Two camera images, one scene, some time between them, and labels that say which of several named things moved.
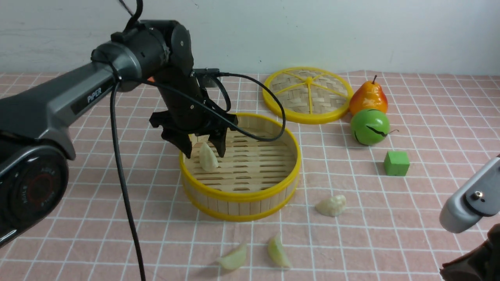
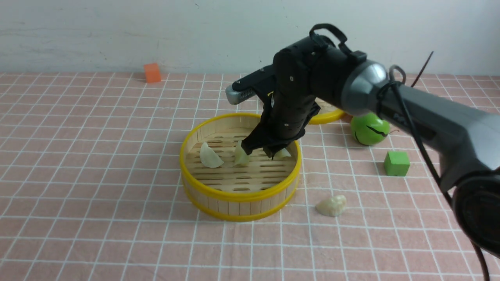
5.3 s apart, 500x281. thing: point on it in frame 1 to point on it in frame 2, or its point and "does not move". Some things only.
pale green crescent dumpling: [234, 260] to [241, 158]
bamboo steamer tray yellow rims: [256, 179] does not move
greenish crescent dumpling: [277, 252] to [281, 153]
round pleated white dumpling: [333, 207] does not move
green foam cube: [396, 163] does not move
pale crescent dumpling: [208, 159] does not move
